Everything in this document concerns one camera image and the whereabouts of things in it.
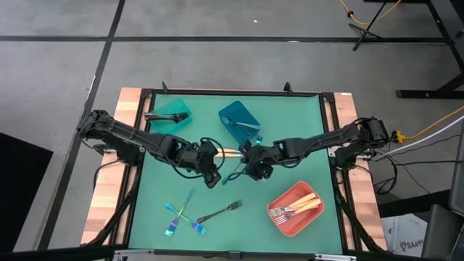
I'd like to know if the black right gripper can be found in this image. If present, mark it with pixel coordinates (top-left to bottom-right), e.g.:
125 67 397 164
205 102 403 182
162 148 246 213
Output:
239 139 282 181

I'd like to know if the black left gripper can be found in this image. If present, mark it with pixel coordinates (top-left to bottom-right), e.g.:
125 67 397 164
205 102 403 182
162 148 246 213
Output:
179 139 223 189

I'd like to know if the dark metal fork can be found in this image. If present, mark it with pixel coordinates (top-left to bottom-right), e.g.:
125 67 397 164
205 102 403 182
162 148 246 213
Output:
144 112 190 121
196 199 244 225
144 112 190 122

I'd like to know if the rose gold fork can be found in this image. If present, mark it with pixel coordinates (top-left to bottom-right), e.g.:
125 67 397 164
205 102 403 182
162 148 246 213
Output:
144 112 189 122

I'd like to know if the blue plastic bin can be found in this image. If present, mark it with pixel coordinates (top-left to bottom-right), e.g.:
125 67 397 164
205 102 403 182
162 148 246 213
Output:
217 100 262 145

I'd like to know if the green table mat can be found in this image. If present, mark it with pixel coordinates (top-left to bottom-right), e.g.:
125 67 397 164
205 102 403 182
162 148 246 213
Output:
128 92 344 254

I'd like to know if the translucent teal plastic bin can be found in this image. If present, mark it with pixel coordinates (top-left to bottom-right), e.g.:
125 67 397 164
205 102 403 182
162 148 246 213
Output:
147 97 194 136

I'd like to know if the orange plastic bin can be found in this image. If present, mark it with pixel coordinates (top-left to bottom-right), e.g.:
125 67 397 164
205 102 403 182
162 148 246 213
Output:
266 180 326 238

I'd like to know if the black tripod stand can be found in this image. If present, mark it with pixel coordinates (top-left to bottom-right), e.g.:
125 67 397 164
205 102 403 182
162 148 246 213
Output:
348 0 389 51

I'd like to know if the white cardboard box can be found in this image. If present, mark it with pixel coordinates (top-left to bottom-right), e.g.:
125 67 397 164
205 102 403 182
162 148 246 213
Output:
380 212 429 259

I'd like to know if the black floor stand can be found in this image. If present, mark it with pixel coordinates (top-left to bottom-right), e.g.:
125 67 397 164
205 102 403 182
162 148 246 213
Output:
394 0 464 99

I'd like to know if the black floor mat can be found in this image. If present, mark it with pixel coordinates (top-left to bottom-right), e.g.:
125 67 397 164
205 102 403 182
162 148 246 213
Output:
0 132 54 252

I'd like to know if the dark grey chair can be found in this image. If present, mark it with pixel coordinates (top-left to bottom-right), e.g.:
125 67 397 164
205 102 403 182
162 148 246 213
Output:
421 202 464 261

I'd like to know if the white cable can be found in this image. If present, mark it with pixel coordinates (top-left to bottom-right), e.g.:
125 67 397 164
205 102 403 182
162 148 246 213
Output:
375 115 464 157

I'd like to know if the yellow extension cable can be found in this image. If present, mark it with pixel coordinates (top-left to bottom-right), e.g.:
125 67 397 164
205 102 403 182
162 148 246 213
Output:
339 0 402 26

